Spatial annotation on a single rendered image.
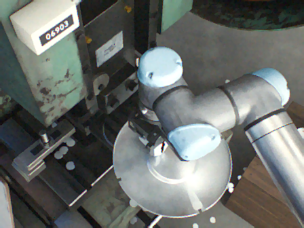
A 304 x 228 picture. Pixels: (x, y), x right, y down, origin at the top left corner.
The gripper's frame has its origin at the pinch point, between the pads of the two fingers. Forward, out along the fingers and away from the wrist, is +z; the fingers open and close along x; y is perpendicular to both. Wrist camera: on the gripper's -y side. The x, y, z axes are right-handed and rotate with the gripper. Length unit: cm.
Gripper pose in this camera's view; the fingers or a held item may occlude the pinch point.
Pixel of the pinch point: (160, 152)
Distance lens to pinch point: 101.0
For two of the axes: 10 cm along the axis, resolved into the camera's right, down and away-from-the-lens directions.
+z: -0.2, 4.8, 8.8
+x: -6.9, 6.3, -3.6
